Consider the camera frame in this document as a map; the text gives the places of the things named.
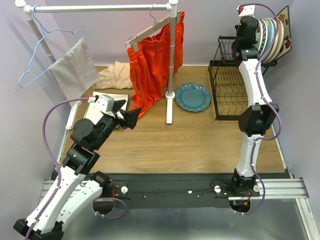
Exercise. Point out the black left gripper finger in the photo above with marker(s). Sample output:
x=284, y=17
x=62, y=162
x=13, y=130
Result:
x=130, y=118
x=118, y=104

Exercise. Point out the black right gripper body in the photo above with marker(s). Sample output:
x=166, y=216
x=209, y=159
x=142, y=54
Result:
x=254, y=41

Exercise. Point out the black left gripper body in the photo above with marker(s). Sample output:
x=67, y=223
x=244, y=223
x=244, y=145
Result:
x=111, y=123

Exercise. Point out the teal scalloped ceramic plate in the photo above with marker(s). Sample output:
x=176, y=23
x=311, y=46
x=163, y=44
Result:
x=193, y=97

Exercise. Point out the blue striped round plate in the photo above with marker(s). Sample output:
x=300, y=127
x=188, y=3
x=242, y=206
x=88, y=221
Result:
x=259, y=35

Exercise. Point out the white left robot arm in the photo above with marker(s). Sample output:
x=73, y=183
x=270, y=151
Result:
x=60, y=205

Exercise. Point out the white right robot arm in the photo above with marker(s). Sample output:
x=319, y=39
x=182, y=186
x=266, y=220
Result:
x=261, y=112

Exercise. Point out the white clothes rack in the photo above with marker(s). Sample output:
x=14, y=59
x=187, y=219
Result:
x=30, y=10

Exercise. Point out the light blue round plate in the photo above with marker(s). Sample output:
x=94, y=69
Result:
x=270, y=29

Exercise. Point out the cream round plate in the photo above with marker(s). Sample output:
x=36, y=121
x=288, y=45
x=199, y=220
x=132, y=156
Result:
x=273, y=49

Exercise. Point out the beige cloth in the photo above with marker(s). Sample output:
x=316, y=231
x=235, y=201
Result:
x=114, y=76

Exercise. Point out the pink round plate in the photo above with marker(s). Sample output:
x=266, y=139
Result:
x=279, y=42

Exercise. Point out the flower pattern square plate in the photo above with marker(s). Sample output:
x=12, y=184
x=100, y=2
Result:
x=286, y=36

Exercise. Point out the orange shorts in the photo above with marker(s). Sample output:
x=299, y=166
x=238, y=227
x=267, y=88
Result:
x=149, y=69

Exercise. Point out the grey towel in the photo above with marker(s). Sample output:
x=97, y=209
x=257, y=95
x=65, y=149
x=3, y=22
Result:
x=75, y=72

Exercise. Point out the wooden clip hanger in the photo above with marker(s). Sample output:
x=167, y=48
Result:
x=172, y=19

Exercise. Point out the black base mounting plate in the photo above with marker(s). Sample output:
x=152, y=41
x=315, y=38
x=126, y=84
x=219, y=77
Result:
x=175, y=190

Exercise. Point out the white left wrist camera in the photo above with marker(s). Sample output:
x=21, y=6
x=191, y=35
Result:
x=105, y=104

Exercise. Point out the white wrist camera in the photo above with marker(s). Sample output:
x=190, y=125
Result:
x=246, y=10
x=105, y=104

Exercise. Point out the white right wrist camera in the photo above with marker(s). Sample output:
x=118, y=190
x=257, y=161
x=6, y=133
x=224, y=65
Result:
x=246, y=10

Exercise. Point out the black wire dish rack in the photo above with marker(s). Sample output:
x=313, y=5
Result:
x=235, y=87

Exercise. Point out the aluminium rail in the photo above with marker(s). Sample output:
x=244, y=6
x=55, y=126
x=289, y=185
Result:
x=269, y=189

